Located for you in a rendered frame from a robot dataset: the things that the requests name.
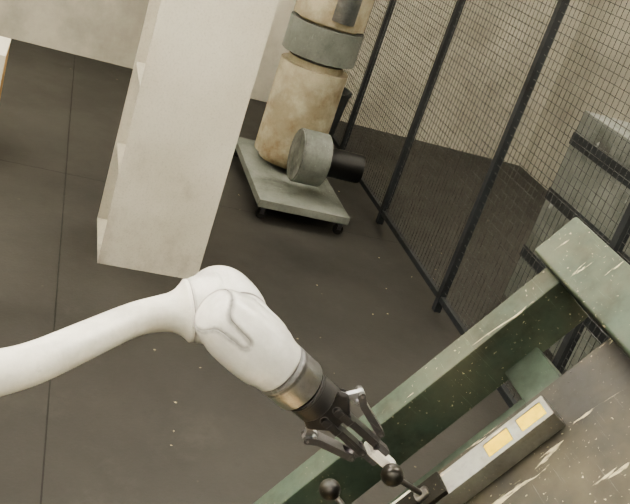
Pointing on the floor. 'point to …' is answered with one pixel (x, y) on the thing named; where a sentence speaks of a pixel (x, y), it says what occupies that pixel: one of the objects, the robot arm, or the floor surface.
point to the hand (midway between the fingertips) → (381, 457)
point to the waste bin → (340, 109)
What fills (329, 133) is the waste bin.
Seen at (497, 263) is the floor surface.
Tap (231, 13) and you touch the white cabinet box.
